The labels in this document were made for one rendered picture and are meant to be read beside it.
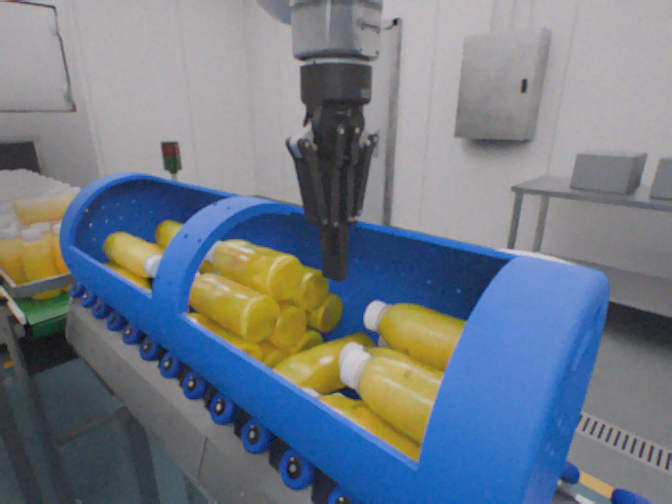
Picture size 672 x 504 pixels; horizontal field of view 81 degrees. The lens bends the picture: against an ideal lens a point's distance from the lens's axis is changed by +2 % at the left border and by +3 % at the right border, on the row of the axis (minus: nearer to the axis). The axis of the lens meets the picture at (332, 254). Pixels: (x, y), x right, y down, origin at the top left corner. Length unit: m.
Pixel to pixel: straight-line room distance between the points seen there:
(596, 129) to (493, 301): 3.39
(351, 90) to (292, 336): 0.36
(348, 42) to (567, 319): 0.29
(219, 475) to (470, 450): 0.43
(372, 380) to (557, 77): 3.50
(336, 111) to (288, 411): 0.30
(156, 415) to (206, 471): 0.16
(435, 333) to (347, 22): 0.33
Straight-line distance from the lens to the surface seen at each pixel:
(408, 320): 0.48
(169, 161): 1.53
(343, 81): 0.41
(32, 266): 1.23
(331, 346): 0.57
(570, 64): 3.76
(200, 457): 0.69
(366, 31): 0.42
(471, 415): 0.29
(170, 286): 0.54
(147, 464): 1.31
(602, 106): 3.68
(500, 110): 3.66
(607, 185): 2.92
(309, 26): 0.41
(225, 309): 0.55
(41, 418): 1.65
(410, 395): 0.38
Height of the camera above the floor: 1.35
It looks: 20 degrees down
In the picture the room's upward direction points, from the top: straight up
